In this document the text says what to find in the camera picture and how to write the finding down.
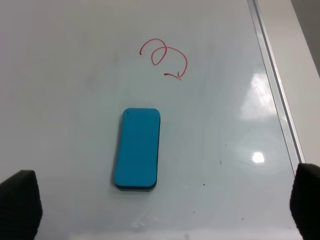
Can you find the white whiteboard with aluminium frame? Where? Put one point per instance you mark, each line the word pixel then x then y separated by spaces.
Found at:
pixel 227 159

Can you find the teal whiteboard eraser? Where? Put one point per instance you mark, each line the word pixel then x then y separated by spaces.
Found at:
pixel 136 167

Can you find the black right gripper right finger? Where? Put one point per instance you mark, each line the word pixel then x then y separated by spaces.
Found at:
pixel 304 201

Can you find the red marker scribble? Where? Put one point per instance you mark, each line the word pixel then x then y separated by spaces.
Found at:
pixel 160 53

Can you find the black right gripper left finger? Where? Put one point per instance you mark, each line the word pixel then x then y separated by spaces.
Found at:
pixel 20 206

